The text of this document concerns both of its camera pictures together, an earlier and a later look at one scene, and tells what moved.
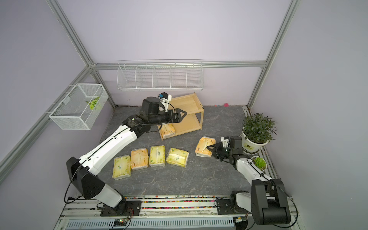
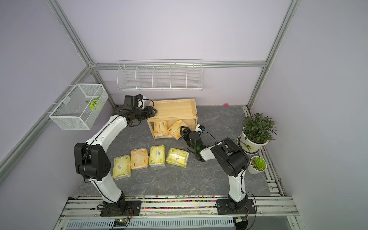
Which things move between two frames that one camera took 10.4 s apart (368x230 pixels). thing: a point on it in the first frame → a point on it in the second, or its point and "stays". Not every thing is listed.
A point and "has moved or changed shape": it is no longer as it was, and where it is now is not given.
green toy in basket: (92, 103) stays
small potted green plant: (259, 162) stays
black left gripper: (178, 120) → (150, 113)
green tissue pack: (157, 155) stays
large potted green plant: (258, 130) stays
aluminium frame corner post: (57, 9) stays
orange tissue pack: (201, 149) has moved or changed shape
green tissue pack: (177, 157) stays
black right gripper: (217, 148) → (186, 135)
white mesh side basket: (79, 109) stays
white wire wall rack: (160, 75) stays
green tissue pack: (121, 167) stays
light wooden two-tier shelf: (193, 120) has moved or changed shape
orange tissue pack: (166, 130) has moved or changed shape
